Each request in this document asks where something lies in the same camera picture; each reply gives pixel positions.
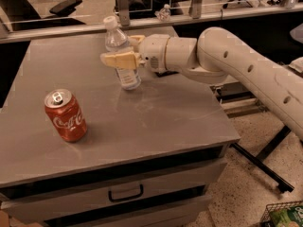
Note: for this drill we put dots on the metal glass partition rail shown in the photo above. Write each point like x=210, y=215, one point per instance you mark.
x=20, y=28

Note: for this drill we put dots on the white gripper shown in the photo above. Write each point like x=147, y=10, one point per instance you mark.
x=153, y=52

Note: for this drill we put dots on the small clear bottle on ledge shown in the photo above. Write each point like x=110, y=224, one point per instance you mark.
x=164, y=13

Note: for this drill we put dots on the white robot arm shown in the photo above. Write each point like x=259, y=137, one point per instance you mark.
x=211, y=58

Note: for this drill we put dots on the black drawer handle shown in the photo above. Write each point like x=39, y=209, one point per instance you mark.
x=126, y=194

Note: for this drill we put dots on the upper grey drawer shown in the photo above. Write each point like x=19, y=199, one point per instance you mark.
x=154, y=186

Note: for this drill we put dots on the green package in basket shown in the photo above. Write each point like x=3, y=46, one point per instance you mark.
x=288, y=217

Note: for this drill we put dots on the wire basket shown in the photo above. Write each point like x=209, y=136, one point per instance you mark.
x=266, y=221

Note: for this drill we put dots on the clear plastic water bottle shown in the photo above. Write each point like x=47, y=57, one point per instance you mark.
x=116, y=41

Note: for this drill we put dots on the grey drawer cabinet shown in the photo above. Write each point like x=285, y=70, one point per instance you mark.
x=166, y=122

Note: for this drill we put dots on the red Coca-Cola can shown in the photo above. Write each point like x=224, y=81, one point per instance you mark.
x=65, y=113

